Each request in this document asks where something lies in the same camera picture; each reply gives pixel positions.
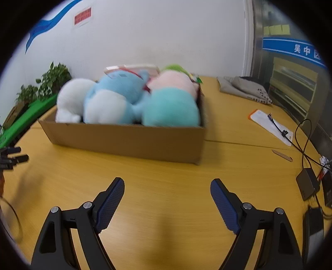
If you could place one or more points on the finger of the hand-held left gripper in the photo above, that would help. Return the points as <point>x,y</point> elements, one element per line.
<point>18,159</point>
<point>13,150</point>

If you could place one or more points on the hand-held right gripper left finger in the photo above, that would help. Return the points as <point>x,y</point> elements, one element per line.
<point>111,205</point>

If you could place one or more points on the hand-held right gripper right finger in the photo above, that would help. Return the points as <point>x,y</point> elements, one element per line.
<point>225,207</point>

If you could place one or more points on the cardboard box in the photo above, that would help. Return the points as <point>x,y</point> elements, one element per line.
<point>124,140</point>

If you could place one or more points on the blue cat plush toy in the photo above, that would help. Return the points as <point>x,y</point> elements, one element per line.
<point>114,90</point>

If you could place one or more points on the green board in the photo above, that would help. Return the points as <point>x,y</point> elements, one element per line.
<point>31,111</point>

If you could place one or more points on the small potted green plant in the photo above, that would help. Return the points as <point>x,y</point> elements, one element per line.
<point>26,94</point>

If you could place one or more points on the wooden stick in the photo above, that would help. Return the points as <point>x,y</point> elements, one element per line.
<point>281,155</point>

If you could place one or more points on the white plush toy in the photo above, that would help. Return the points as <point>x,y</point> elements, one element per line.
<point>72,101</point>

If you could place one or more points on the black power adapter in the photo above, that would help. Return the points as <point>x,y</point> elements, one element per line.
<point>308,183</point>

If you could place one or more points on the large potted green plant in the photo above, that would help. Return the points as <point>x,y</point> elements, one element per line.
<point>55,75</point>

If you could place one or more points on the black flat device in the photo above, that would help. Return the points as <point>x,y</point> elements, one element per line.
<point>312,231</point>

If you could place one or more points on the white paper sheet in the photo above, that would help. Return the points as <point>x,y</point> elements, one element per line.
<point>262,118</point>

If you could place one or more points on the red white packet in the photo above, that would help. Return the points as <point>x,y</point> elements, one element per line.
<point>325,166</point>

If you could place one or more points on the teal plush toy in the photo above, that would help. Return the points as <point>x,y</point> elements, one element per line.
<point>171,109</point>

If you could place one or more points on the grey cloth bag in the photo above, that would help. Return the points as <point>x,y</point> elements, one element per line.
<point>241,87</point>

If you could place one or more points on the pink plush toy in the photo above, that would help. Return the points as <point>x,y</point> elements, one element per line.
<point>171,80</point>

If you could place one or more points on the pale pink plush item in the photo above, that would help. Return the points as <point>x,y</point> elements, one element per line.
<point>145,68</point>

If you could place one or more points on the green plush toy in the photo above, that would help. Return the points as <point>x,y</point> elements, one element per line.
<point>173,68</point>

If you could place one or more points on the blue glass band sign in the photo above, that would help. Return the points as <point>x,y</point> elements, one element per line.
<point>290,48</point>

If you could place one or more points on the yellow sticky note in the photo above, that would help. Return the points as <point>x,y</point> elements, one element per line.
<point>284,29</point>
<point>266,30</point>
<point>275,29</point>

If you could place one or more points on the red wall sign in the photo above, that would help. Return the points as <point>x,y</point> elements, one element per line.
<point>83,16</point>

